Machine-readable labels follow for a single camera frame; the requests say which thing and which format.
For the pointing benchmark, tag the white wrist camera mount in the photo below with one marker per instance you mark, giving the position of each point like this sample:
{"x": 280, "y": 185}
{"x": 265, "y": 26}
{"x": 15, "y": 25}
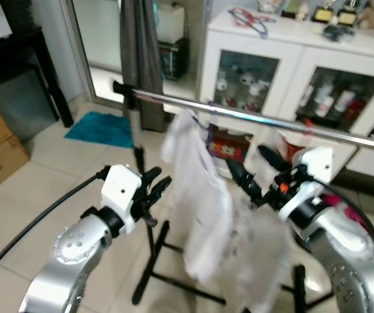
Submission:
{"x": 120, "y": 189}
{"x": 317, "y": 163}

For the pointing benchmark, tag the grey storage bin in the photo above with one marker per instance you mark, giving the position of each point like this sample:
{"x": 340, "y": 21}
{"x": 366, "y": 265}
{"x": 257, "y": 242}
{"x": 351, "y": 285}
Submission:
{"x": 24, "y": 98}

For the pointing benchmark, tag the black crate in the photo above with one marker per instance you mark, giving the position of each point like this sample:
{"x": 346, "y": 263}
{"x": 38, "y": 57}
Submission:
{"x": 174, "y": 60}

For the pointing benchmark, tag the glass sliding door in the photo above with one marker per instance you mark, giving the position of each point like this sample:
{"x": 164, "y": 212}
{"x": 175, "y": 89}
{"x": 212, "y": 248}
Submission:
{"x": 102, "y": 39}

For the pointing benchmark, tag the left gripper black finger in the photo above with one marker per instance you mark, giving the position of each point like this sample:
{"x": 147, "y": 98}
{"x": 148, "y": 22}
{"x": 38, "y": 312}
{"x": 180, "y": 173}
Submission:
{"x": 152, "y": 175}
{"x": 159, "y": 188}

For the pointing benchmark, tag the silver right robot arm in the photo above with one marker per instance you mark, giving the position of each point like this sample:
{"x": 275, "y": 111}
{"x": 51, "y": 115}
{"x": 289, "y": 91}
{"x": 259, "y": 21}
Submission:
{"x": 350, "y": 267}

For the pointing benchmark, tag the grey curtain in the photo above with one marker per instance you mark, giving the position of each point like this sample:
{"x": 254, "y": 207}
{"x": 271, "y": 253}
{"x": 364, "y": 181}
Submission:
{"x": 141, "y": 52}

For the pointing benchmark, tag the white shirt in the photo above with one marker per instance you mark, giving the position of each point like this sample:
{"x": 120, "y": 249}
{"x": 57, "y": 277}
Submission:
{"x": 200, "y": 195}
{"x": 258, "y": 254}

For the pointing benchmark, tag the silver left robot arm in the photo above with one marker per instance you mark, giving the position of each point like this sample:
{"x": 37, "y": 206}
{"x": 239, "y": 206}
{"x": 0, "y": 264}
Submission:
{"x": 70, "y": 251}

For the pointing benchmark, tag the small black gadget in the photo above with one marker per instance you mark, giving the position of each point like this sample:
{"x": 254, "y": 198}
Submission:
{"x": 339, "y": 34}

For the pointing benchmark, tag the pink vacuum cleaner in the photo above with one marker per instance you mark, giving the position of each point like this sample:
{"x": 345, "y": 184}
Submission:
{"x": 353, "y": 212}

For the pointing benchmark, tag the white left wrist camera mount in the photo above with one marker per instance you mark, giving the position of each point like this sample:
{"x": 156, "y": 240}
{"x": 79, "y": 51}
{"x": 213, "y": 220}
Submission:
{"x": 120, "y": 189}

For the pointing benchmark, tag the red patterned box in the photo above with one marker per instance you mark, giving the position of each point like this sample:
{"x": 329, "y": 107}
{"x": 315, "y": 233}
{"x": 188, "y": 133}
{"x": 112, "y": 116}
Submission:
{"x": 229, "y": 147}

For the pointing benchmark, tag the purple clothes hanger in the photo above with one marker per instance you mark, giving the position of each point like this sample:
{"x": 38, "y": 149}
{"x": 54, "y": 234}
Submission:
{"x": 203, "y": 120}

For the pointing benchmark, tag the printed cardboard box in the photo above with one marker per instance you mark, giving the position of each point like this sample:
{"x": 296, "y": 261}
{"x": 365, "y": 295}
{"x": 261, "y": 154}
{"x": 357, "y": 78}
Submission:
{"x": 4, "y": 169}

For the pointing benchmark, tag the chrome rail clothes rack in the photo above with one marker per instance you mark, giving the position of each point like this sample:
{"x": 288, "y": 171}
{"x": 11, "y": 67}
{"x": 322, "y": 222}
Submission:
{"x": 174, "y": 101}

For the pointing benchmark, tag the black side table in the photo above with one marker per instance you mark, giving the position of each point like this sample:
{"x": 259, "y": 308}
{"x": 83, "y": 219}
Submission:
{"x": 17, "y": 52}

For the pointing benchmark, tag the white plastic canister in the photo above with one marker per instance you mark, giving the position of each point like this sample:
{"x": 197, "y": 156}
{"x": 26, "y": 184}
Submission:
{"x": 171, "y": 23}

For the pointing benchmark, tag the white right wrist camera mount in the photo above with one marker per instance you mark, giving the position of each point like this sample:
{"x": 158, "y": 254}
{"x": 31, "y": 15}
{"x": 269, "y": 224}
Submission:
{"x": 317, "y": 163}

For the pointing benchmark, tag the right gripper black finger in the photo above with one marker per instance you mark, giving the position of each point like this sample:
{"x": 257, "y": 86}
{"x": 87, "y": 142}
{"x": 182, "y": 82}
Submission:
{"x": 244, "y": 180}
{"x": 273, "y": 160}

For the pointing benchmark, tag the white glass door cabinet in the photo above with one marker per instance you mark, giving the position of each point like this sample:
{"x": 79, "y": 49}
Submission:
{"x": 304, "y": 52}

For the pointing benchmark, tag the teal floor mat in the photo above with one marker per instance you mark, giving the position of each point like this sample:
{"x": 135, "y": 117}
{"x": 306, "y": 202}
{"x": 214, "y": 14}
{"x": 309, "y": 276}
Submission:
{"x": 99, "y": 128}

